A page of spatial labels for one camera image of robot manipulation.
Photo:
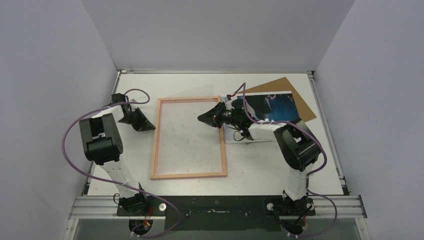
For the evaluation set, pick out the brown backing board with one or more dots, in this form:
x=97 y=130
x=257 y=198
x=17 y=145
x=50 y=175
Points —
x=283 y=84

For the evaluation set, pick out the pink wooden photo frame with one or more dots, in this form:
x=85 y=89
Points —
x=188 y=174

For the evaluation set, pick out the sea landscape photo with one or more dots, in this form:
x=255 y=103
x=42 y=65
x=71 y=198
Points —
x=270 y=106

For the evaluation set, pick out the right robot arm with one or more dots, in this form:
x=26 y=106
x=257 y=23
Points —
x=296 y=142

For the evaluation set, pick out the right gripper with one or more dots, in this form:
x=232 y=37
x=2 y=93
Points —
x=218 y=115

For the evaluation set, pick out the clear acrylic sheet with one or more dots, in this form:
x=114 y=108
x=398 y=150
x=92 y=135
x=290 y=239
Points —
x=188 y=132

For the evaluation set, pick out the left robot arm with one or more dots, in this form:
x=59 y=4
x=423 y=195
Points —
x=103 y=145

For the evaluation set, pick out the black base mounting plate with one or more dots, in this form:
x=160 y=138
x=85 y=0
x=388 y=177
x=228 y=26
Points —
x=219 y=221

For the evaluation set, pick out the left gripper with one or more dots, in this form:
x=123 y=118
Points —
x=144 y=125

